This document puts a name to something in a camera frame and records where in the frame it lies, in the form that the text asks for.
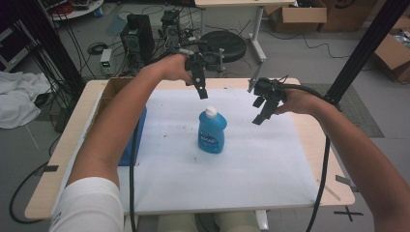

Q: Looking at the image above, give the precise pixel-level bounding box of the black computer tower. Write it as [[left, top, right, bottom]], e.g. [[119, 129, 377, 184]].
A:
[[120, 13, 156, 66]]

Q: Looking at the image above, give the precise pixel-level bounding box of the thin black floor cable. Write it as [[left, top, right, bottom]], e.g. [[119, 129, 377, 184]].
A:
[[260, 29, 352, 61]]

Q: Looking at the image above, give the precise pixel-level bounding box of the black tape cross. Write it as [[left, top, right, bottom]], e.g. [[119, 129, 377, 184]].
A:
[[333, 206, 365, 222]]

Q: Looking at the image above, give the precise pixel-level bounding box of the round white table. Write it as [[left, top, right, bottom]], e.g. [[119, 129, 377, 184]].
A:
[[47, 0, 104, 22]]

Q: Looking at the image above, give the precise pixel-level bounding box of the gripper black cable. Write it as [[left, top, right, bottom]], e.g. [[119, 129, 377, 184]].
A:
[[128, 117, 141, 232], [279, 82, 343, 232]]

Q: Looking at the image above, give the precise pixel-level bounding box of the white foam sheet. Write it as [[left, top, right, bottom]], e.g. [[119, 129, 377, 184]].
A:
[[117, 87, 320, 217]]

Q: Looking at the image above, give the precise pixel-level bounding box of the blue bottle with white cap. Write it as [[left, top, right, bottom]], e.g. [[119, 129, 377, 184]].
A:
[[197, 105, 228, 155]]

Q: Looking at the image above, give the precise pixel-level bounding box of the cardboard box with contents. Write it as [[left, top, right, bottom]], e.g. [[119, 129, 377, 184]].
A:
[[373, 15, 410, 83]]

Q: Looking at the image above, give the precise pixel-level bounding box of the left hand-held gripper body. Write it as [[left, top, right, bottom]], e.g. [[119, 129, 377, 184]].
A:
[[184, 47, 226, 86]]

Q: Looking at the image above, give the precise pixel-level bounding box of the black device on stand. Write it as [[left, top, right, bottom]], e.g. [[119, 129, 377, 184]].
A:
[[159, 9, 182, 49]]

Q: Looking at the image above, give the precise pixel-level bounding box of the coiled black cable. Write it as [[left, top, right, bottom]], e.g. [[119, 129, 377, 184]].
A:
[[87, 42, 109, 55]]

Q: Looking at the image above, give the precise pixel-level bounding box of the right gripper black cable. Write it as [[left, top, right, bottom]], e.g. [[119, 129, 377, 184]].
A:
[[279, 82, 343, 232]]

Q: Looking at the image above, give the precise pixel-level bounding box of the black metal stand pole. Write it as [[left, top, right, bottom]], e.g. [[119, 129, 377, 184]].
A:
[[11, 0, 87, 95], [324, 0, 410, 108]]

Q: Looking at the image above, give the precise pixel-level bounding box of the large closed cardboard box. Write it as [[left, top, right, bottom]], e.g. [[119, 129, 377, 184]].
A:
[[318, 0, 379, 33]]

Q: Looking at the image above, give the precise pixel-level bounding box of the blue and brown cardboard box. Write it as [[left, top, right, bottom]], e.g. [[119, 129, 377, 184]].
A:
[[91, 76, 149, 167]]

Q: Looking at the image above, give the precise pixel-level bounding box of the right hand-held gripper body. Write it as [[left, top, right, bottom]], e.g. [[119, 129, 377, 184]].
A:
[[247, 60, 288, 108]]

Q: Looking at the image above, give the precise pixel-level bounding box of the grey floor mat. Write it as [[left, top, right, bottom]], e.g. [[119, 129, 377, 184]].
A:
[[303, 82, 385, 139]]

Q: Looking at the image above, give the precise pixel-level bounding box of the black round stool seat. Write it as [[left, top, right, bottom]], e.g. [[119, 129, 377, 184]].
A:
[[198, 30, 248, 64]]

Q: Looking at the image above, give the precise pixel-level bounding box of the person's white sleeve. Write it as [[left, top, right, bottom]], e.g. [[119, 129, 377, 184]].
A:
[[47, 176, 125, 232]]

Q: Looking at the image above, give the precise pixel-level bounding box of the person's left hand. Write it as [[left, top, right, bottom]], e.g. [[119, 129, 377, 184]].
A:
[[149, 53, 194, 85]]

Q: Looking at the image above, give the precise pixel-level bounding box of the open brown cardboard box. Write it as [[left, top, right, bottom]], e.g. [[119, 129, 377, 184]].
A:
[[264, 3, 328, 34]]

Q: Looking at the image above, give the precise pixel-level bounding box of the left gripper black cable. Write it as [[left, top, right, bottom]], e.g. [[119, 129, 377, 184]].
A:
[[128, 117, 141, 232]]

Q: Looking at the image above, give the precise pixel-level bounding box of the black tape strip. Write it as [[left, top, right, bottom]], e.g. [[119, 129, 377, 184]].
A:
[[335, 174, 359, 193], [33, 164, 60, 177]]

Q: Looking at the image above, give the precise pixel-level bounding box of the white cloth heap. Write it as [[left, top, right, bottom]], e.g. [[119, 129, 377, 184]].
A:
[[0, 71, 52, 130]]

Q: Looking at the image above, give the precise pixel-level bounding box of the person's right hand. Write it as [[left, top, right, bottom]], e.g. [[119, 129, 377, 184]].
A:
[[274, 87, 319, 116]]

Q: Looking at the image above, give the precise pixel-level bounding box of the white-legged wooden table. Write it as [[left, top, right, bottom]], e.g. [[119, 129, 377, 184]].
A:
[[193, 0, 298, 63]]

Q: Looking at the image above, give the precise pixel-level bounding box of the small white power unit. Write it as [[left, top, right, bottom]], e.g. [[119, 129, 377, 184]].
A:
[[100, 47, 114, 77]]

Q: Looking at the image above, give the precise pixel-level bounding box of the black floor cable loop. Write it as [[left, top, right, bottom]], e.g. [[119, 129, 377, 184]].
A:
[[9, 160, 50, 225]]

